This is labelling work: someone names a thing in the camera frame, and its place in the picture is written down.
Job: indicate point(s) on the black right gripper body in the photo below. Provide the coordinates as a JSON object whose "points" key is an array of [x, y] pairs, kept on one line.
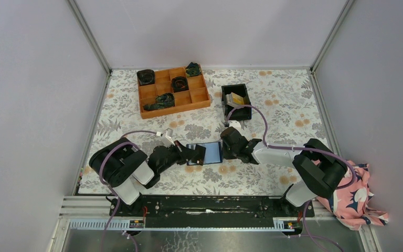
{"points": [[229, 153]]}

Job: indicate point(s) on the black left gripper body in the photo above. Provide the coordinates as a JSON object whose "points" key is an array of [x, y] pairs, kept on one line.
{"points": [[173, 156]]}

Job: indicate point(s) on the blue leather card holder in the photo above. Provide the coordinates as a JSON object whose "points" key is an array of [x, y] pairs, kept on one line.
{"points": [[210, 153]]}

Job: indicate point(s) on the black plastic card bin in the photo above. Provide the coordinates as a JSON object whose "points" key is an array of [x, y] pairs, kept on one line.
{"points": [[241, 114]]}

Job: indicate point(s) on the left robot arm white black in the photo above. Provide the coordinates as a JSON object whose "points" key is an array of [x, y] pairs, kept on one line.
{"points": [[121, 162]]}

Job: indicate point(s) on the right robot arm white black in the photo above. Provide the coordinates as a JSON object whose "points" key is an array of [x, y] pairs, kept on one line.
{"points": [[320, 170]]}

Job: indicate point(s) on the stack of cards in bin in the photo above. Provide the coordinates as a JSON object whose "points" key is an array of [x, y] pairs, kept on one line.
{"points": [[234, 100]]}

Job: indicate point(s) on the floral table mat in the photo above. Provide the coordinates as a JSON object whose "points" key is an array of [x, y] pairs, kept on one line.
{"points": [[285, 112]]}

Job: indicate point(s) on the green rolled belt front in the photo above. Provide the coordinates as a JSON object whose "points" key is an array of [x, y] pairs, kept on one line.
{"points": [[163, 101]]}

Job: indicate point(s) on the orange wooden compartment tray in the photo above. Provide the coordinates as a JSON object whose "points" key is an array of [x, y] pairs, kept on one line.
{"points": [[196, 97]]}

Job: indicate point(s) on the black rolled belt centre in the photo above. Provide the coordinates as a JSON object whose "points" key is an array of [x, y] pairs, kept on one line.
{"points": [[179, 84]]}

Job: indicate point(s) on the black rolled belt top-left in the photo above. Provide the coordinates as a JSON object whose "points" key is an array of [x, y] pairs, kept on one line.
{"points": [[146, 77]]}

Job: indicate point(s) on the green rolled belt top-right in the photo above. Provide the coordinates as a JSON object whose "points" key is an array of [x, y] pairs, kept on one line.
{"points": [[193, 69]]}

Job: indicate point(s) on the pink patterned cloth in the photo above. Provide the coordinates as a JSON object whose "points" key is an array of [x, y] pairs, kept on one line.
{"points": [[350, 205]]}

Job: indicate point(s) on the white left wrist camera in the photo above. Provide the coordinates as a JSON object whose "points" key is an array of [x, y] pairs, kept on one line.
{"points": [[166, 137]]}

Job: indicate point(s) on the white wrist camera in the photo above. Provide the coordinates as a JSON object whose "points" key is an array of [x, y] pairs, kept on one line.
{"points": [[235, 124], [166, 137]]}

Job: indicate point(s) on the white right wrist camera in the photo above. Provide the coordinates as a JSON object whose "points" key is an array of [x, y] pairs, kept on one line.
{"points": [[235, 124]]}

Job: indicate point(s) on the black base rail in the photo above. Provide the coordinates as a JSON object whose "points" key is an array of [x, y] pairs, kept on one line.
{"points": [[183, 211]]}

